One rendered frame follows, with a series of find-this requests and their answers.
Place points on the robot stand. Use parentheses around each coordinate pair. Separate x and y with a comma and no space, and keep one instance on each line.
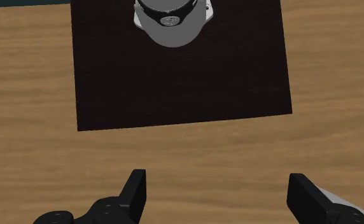
(182,80)

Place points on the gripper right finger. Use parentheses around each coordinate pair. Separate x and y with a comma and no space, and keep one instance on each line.
(309,201)

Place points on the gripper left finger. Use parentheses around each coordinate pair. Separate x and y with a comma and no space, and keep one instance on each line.
(132,198)

